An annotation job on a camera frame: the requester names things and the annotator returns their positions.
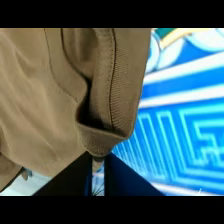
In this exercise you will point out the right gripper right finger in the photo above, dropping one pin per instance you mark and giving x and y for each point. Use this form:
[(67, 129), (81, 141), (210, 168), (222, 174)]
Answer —
[(126, 181)]

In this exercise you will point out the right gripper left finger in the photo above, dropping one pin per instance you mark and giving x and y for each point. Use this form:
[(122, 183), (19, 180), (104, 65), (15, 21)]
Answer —
[(71, 180)]

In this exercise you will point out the brown shirt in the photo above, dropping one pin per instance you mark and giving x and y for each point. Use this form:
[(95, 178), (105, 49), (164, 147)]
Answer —
[(56, 100)]

